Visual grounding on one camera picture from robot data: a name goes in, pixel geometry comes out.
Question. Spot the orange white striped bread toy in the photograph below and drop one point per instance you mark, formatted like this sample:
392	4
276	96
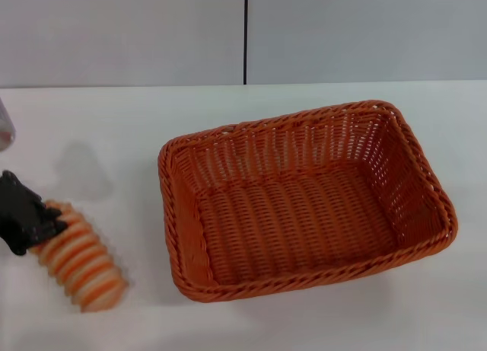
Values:
81	257

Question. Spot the black vertical wall seam strip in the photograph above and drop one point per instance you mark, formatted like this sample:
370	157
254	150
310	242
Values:
246	35

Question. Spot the orange woven rectangular basket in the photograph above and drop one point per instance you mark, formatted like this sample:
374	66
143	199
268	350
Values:
304	206

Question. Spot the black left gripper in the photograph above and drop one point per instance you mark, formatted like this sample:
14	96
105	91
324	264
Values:
13	214

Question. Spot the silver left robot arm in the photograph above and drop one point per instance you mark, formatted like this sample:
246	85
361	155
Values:
5	128

